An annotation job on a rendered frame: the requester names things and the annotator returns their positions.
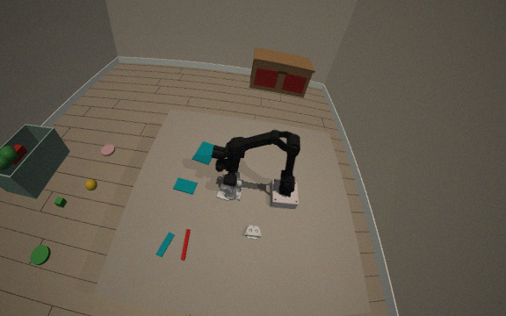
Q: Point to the teal flat rectangular plate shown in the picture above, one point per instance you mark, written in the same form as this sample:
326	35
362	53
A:
185	186

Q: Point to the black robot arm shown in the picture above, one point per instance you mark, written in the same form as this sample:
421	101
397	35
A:
236	148

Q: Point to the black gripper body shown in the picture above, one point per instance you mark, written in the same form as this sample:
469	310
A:
230	179

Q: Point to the teal flat square plate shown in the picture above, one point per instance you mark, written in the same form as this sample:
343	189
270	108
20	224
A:
204	153

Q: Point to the teal flat bar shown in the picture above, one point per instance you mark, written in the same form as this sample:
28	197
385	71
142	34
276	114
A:
165	244

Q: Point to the red flat bar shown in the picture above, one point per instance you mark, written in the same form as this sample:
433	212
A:
185	244

